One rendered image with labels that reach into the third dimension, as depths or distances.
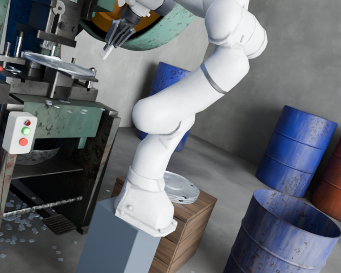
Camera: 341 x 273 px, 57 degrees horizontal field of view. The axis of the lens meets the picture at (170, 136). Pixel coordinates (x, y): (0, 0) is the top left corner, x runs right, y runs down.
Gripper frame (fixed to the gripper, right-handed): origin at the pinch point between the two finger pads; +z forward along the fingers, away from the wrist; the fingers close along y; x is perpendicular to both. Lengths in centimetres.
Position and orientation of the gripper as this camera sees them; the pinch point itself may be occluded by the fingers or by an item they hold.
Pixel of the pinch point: (106, 51)
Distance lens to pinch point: 138.8
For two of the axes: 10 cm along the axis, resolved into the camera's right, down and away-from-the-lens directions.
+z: -6.3, 6.5, 4.2
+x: -5.7, -7.6, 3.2
